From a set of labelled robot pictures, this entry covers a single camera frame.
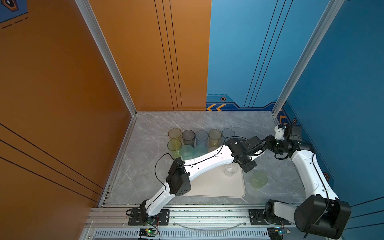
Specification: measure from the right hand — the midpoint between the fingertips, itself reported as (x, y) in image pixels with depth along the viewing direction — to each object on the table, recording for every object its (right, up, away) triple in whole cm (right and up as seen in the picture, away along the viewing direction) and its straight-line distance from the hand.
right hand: (263, 142), depth 82 cm
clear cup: (-17, -17, +7) cm, 25 cm away
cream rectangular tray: (-26, -24, +3) cm, 35 cm away
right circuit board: (+1, -42, -11) cm, 44 cm away
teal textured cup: (-43, -7, +8) cm, 44 cm away
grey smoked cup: (-42, +3, +7) cm, 43 cm away
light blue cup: (-33, +2, +7) cm, 34 cm away
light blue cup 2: (-18, +4, +8) cm, 20 cm away
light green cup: (-1, -21, +1) cm, 21 cm away
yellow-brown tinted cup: (-50, +4, +10) cm, 52 cm away
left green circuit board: (-59, -42, -11) cm, 73 cm away
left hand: (-9, -11, -6) cm, 15 cm away
